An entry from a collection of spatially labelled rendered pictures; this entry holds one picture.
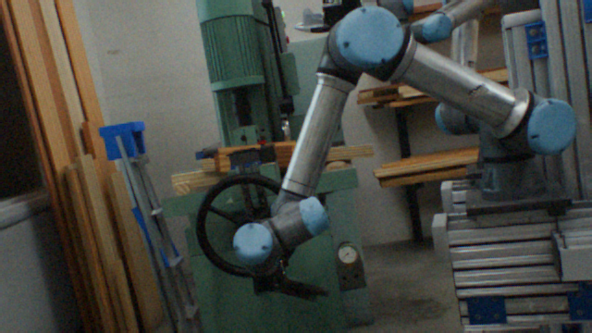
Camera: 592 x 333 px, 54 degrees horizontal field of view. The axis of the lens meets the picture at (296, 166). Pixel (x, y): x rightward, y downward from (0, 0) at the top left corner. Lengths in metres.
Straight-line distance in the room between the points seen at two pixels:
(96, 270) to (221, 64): 1.56
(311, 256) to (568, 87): 0.85
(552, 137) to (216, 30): 1.04
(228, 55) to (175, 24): 2.53
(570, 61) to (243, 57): 0.92
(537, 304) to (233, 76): 1.07
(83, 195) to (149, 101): 1.44
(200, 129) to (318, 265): 2.62
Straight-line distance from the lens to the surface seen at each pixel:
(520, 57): 1.64
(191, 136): 4.29
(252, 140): 1.85
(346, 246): 1.72
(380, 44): 1.13
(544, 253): 1.45
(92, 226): 3.10
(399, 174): 3.83
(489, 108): 1.24
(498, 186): 1.41
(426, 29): 1.72
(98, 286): 3.11
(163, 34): 4.36
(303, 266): 1.80
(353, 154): 1.89
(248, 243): 1.12
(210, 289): 1.84
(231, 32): 1.84
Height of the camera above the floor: 1.11
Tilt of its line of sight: 6 degrees down
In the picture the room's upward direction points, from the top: 9 degrees counter-clockwise
